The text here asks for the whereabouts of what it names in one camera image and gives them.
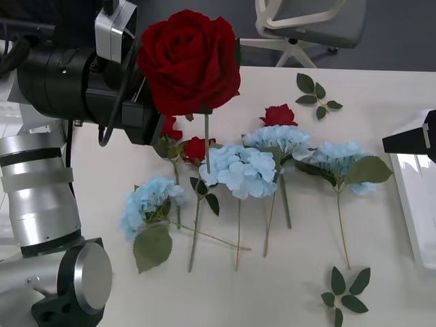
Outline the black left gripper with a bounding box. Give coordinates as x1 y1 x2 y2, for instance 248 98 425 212
84 47 161 146

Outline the red rose with green stem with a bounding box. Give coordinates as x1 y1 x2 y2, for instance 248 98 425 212
136 9 243 173
180 136 221 273
259 104 300 230

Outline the pale blue flower green stem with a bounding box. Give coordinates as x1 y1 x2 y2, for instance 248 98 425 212
198 144 279 273
293 142 394 270
242 125 313 258
117 175 253 275

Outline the loose green leaf twig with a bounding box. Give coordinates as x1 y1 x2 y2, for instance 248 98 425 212
294 72 344 121
320 266 371 327

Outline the white and grey office chair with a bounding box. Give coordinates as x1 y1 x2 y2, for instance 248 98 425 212
238 0 367 68

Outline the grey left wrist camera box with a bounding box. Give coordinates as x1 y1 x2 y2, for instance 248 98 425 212
94 0 139 65

